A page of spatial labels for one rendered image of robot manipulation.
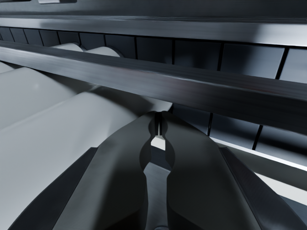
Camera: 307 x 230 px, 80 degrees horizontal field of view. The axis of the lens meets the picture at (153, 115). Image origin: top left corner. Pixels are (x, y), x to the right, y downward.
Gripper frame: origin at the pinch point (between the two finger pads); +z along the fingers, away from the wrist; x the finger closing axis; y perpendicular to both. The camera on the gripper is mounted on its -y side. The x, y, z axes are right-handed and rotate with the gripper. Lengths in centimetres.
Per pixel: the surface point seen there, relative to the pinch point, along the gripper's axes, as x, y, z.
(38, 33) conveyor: -15.8, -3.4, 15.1
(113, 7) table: -5.4, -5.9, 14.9
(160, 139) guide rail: 0.0, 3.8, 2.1
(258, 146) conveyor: 8.1, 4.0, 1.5
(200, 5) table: 3.9, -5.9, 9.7
